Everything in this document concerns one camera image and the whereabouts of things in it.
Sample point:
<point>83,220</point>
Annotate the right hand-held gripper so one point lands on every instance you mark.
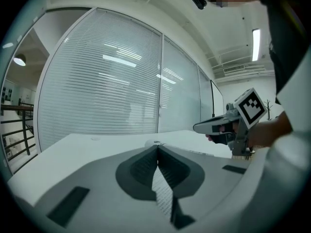
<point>251,108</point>

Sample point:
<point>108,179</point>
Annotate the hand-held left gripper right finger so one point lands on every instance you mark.
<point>206,190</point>

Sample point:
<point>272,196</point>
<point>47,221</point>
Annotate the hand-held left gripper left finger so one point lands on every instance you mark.
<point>102,190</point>

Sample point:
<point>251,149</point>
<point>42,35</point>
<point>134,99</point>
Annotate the yellow-green cover book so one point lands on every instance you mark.
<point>162,195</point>

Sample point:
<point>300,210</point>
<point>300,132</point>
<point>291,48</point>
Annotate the person's right forearm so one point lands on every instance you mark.
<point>269,130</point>

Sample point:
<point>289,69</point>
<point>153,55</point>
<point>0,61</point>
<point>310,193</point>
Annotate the person's right hand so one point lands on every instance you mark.
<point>235,127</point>

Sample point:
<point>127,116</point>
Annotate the glass panel with white blinds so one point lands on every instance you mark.
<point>97,93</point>
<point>205,101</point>
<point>179,93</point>

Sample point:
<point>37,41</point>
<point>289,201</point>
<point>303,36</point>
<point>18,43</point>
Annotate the whiteboard on black stand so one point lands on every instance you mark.
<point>218,101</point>

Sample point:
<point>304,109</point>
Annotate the ceiling air vent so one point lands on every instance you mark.
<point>233,68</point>

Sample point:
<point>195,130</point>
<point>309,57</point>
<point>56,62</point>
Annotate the dark coat rack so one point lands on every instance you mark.
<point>268,109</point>

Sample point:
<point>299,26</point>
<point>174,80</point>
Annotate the long ceiling light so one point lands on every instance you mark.
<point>256,45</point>

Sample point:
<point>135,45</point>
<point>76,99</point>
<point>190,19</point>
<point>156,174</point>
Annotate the dark stair railing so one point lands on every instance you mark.
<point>24,135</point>

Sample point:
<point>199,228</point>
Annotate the person's black clothing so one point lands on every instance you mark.
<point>286,45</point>

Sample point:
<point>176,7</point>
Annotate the round pendant lamp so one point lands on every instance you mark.
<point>19,60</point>

